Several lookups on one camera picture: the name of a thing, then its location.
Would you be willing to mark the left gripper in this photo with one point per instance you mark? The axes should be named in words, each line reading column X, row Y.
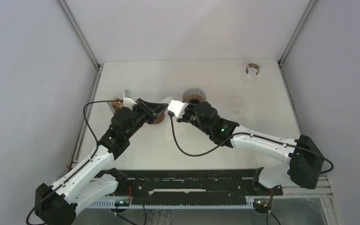
column 155, row 110

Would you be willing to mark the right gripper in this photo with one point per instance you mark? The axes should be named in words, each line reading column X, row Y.
column 183, row 118

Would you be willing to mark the white paper coffee filter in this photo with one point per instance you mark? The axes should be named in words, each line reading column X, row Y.
column 167, row 101
column 178, row 128

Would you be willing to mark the grey ribbed glass dripper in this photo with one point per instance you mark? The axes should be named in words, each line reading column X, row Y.
column 194, row 96

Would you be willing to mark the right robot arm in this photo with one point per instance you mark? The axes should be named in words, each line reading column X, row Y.
column 301, row 161

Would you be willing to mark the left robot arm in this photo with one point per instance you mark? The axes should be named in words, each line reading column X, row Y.
column 62, row 201

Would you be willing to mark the clear glass dripper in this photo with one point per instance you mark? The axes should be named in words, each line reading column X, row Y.
column 238, row 104

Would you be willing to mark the clear glass with brown band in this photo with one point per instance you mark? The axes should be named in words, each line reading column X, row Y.
column 250, row 73

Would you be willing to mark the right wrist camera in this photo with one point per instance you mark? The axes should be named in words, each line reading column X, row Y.
column 177, row 108

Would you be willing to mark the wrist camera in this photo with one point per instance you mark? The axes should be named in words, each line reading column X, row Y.
column 177, row 108
column 127, row 100

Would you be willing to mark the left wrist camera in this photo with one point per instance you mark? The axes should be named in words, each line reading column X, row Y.
column 127, row 100

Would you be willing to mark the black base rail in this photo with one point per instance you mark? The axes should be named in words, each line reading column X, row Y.
column 184, row 189

